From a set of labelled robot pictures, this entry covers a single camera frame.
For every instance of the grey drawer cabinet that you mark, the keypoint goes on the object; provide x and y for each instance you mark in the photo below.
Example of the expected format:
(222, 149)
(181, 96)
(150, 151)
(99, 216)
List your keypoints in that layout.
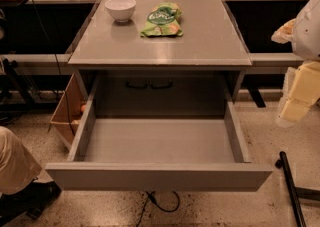
(209, 41)

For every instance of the beige trouser leg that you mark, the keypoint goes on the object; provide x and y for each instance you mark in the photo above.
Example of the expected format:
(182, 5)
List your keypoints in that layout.
(18, 168)

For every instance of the black shoe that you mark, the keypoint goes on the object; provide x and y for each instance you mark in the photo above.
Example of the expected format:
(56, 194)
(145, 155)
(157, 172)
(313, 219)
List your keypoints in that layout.
(32, 200)

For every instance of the black metal stand bar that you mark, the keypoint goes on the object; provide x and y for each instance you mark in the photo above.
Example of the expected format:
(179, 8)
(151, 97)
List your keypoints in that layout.
(295, 193)

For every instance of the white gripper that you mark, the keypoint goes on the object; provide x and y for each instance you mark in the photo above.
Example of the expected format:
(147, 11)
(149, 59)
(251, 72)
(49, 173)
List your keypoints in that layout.
(308, 36)

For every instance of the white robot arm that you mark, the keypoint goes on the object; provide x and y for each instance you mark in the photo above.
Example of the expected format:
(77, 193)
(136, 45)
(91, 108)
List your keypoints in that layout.
(306, 33)

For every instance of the green chip bag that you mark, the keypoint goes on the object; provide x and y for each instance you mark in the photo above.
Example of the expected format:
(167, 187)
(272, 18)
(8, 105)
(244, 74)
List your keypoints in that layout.
(163, 21)

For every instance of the grey top drawer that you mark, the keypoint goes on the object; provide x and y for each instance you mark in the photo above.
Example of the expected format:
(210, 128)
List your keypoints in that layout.
(173, 133)

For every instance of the white ceramic bowl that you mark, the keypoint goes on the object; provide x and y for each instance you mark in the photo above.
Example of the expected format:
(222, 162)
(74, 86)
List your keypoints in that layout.
(120, 10)

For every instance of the cardboard box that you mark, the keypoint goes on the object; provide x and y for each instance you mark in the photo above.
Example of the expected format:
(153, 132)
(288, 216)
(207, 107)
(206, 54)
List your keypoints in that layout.
(67, 116)

